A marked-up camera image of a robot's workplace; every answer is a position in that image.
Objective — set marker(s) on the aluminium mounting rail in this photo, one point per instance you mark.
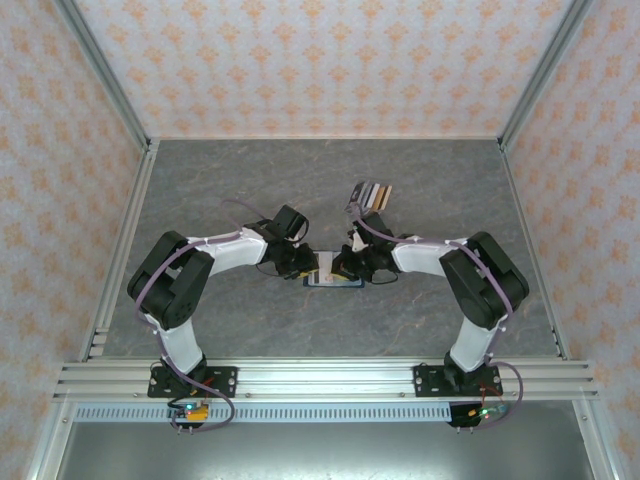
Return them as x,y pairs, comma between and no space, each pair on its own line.
325,377

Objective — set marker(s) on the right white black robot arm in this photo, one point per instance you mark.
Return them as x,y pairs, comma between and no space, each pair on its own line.
420,260

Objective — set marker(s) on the aluminium side rail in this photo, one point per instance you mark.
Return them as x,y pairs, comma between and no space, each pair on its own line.
530,225
132,215

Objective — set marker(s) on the white card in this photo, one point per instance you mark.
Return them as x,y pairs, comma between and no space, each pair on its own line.
368,192

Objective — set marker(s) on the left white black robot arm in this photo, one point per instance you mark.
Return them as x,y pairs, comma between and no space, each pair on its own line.
235,255

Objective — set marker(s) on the aluminium corner post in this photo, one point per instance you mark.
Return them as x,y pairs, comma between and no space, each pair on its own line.
107,80
542,75

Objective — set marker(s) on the blue card holder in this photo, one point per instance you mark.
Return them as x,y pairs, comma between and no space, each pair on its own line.
320,286

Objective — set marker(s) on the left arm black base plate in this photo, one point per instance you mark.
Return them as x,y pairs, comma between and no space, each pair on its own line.
225,380

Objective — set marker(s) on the grey metal panel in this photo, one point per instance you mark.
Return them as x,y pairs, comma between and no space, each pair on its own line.
325,452

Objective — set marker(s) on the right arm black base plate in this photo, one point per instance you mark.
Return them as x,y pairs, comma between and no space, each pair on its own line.
427,380

